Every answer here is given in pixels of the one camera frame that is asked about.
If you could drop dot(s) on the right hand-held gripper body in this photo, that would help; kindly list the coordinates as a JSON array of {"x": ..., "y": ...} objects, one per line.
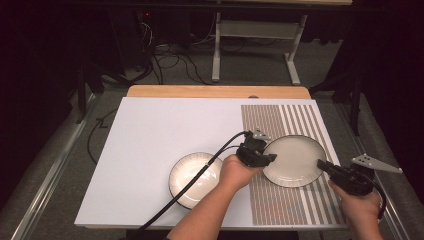
[{"x": 353, "y": 180}]

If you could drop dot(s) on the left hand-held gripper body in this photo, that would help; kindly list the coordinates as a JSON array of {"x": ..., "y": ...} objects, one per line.
[{"x": 252, "y": 151}]

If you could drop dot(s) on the white plate with dark rim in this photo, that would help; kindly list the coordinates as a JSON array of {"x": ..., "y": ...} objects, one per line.
[
  {"x": 188, "y": 176},
  {"x": 295, "y": 161}
]

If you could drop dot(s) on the person's right hand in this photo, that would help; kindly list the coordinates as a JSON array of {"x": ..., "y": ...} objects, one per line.
[{"x": 361, "y": 206}]

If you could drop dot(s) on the person's left hand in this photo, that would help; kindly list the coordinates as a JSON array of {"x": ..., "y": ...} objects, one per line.
[{"x": 235, "y": 173}]

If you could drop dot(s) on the striped brown and white mat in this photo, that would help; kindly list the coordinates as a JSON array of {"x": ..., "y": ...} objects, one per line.
[{"x": 283, "y": 206}]

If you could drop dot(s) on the black stand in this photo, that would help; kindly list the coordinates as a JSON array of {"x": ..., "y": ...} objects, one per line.
[
  {"x": 81, "y": 96},
  {"x": 356, "y": 106}
]

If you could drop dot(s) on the wooden table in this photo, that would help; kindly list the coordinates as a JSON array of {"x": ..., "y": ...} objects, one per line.
[{"x": 216, "y": 91}]

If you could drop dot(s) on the white board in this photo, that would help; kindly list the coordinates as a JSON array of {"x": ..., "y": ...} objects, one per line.
[{"x": 160, "y": 133}]

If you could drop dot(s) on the metal floor rail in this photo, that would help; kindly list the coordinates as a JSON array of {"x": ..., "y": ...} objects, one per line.
[
  {"x": 396, "y": 220},
  {"x": 50, "y": 180}
]

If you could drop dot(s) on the white metal desk frame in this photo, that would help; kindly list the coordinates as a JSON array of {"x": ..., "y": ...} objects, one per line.
[{"x": 256, "y": 29}]

